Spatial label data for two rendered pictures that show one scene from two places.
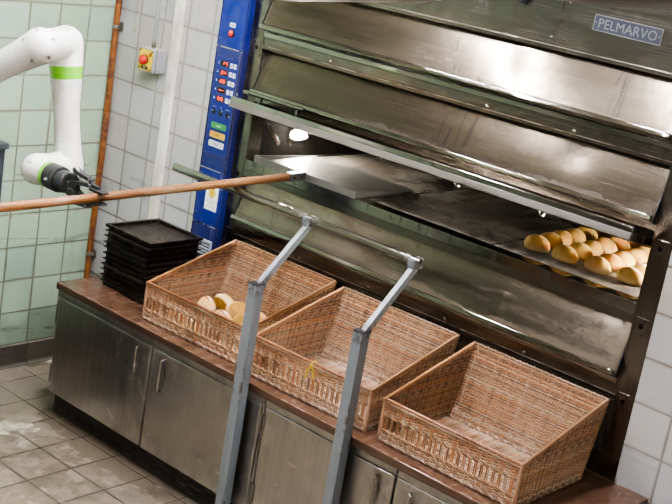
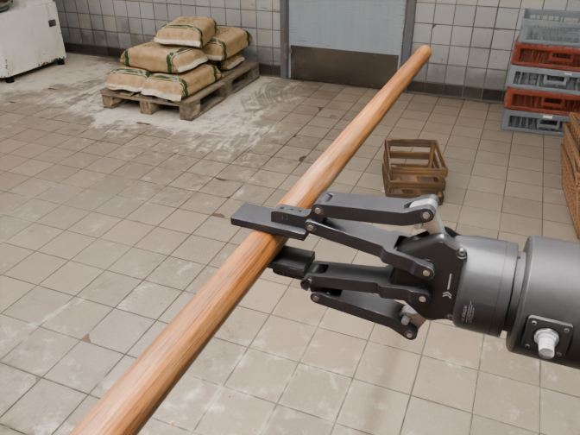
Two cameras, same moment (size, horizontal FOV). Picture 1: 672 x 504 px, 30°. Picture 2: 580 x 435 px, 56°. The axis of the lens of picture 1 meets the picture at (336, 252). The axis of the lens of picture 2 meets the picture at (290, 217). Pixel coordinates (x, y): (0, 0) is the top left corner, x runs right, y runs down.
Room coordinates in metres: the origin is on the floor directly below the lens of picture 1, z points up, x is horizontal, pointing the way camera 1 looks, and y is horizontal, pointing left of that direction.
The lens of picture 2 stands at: (4.41, 0.70, 1.44)
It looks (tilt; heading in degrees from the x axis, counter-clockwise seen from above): 31 degrees down; 163
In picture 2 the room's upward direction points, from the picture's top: straight up
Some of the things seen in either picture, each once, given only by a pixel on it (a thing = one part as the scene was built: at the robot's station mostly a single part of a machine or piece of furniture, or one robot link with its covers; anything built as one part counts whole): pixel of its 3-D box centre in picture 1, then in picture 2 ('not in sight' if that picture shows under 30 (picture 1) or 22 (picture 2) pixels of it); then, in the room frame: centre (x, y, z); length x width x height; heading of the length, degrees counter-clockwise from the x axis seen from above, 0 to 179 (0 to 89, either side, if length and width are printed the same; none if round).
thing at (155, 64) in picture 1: (151, 59); not in sight; (5.33, 0.91, 1.46); 0.10 x 0.07 x 0.10; 51
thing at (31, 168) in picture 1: (41, 170); not in sight; (4.23, 1.06, 1.18); 0.14 x 0.13 x 0.11; 50
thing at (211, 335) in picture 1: (238, 299); not in sight; (4.58, 0.34, 0.72); 0.56 x 0.49 x 0.28; 53
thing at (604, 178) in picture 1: (437, 125); not in sight; (4.42, -0.28, 1.54); 1.79 x 0.11 x 0.19; 51
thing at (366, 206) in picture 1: (421, 226); not in sight; (4.44, -0.29, 1.16); 1.80 x 0.06 x 0.04; 51
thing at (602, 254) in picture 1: (619, 251); not in sight; (4.39, -1.01, 1.21); 0.61 x 0.48 x 0.06; 141
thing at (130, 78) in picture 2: not in sight; (144, 72); (-0.07, 0.88, 0.22); 0.62 x 0.36 x 0.15; 146
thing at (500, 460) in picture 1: (492, 419); not in sight; (3.81, -0.59, 0.72); 0.56 x 0.49 x 0.28; 51
